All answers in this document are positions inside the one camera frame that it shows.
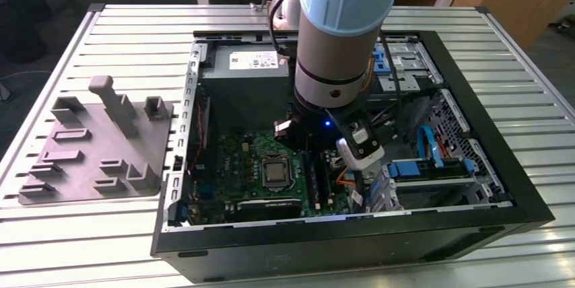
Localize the dark RAM stick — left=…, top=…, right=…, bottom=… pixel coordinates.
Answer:
left=319, top=151, right=338, bottom=209

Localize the silver CPU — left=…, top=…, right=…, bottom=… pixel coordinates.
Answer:
left=263, top=162, right=291, bottom=183

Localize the grey power supply unit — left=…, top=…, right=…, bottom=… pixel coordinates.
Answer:
left=200, top=44, right=298, bottom=133

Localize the green motherboard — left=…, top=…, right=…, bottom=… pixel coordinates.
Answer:
left=182, top=129, right=360, bottom=225

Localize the blue plastic drive latch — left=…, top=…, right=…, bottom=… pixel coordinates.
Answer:
left=371, top=44, right=392, bottom=75

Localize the metal drive cage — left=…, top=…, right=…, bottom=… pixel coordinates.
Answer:
left=363, top=37, right=446, bottom=114

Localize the black graphics card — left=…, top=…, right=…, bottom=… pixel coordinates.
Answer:
left=224, top=196, right=303, bottom=223

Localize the hard disk in blue carrier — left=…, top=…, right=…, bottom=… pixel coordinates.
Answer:
left=384, top=158, right=476, bottom=181

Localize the black PC case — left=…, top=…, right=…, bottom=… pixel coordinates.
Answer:
left=149, top=30, right=556, bottom=284

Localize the grey parts rack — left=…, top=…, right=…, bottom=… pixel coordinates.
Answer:
left=17, top=75, right=176, bottom=205

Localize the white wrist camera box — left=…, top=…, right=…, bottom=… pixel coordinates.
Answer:
left=335, top=126, right=387, bottom=170

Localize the orange wire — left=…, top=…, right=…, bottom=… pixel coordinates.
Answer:
left=336, top=166, right=360, bottom=187

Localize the blue flat data cable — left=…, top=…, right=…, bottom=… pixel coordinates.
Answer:
left=416, top=125, right=446, bottom=168

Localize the black camera cable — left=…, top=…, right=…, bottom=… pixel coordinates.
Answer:
left=268, top=0, right=290, bottom=57

